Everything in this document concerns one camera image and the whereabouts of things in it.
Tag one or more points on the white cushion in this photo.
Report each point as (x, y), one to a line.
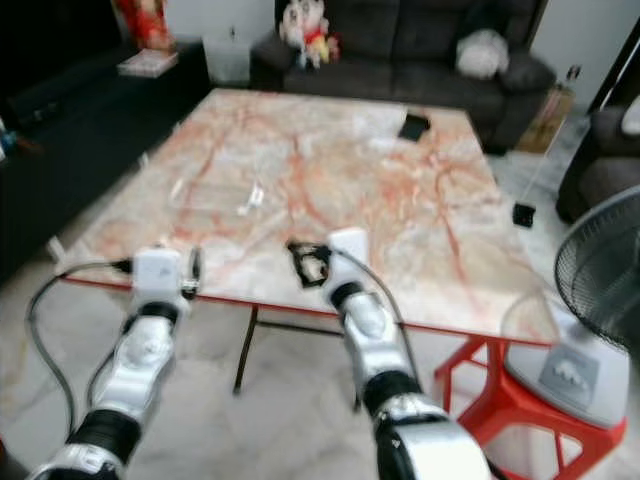
(631, 116)

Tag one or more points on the small black phone stand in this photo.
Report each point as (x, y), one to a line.
(414, 127)

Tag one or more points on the brown cardboard box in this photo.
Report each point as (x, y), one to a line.
(543, 120)

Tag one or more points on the cartoon boy plush doll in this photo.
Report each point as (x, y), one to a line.
(302, 20)

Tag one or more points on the red white magazine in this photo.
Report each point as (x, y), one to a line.
(148, 63)

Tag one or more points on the black metal table leg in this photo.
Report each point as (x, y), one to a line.
(246, 350)

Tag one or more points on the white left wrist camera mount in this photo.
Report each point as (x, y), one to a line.
(158, 274)

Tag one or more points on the clear plastic food container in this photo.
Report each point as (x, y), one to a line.
(217, 195)

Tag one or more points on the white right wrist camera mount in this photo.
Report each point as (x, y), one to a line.
(348, 255)

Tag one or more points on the small plush toy cluster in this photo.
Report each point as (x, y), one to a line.
(320, 50)

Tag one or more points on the red costumed figurine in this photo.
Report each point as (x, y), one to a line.
(142, 20)

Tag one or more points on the black television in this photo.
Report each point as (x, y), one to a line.
(50, 45)

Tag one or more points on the grey white Totoro plush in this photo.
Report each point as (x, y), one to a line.
(481, 54)

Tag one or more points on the dark grey fabric sofa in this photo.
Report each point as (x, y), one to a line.
(400, 80)

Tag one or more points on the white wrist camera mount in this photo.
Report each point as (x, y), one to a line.
(348, 255)
(158, 274)

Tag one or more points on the thin floor stand black base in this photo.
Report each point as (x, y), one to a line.
(523, 215)

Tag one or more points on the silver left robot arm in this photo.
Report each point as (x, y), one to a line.
(135, 370)

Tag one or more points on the black TV cabinet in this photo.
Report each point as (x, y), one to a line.
(90, 150)

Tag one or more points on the white lace covered side table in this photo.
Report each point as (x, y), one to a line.
(227, 58)

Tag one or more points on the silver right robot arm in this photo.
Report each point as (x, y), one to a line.
(380, 345)

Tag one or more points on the red plastic stool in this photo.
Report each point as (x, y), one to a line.
(510, 400)

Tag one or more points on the black sofa cushion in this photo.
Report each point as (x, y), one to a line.
(485, 14)

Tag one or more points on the white standing fan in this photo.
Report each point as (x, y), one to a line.
(570, 375)

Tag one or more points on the dark grey armchair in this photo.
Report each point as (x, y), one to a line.
(600, 165)

